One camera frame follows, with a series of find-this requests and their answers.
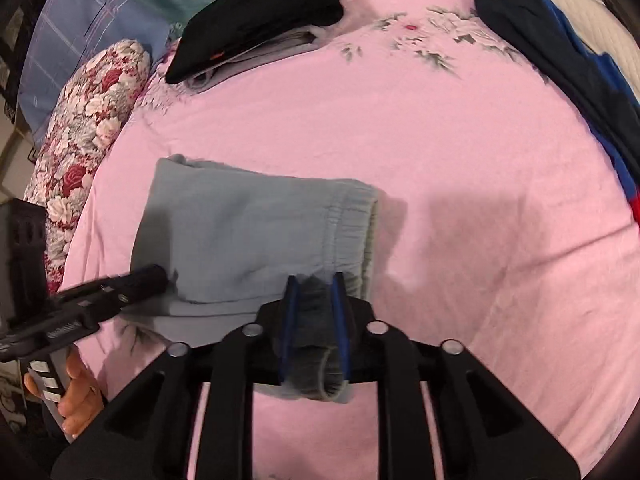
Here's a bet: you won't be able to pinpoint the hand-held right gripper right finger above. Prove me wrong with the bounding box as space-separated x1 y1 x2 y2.
332 272 581 480

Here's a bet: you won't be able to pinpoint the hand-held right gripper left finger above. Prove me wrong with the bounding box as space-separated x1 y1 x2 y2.
52 275 301 480

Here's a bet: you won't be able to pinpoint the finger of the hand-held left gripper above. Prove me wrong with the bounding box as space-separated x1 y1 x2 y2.
55 264 168 311

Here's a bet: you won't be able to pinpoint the grey pants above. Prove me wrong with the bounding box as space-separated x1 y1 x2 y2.
129 154 380 403

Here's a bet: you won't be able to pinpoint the black folded pants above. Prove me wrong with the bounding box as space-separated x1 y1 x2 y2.
165 0 348 85

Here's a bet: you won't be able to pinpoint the person's left hand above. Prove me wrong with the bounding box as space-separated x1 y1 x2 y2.
60 347 108 443

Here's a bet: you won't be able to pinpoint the red white floral quilt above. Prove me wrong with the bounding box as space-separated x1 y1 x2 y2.
22 39 152 293

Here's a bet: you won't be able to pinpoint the pink floral bedsheet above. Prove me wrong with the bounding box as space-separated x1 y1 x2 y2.
62 0 640 480

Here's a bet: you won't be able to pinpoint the light grey folded garment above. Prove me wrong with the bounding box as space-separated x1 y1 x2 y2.
186 24 331 93

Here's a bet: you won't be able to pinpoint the blue plaid pillow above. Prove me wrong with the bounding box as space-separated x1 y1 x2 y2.
19 0 173 133

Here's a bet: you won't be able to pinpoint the navy blue garment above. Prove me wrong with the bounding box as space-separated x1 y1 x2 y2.
474 0 640 223

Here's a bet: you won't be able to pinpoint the white quilted pillow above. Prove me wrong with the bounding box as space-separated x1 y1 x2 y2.
532 0 618 66

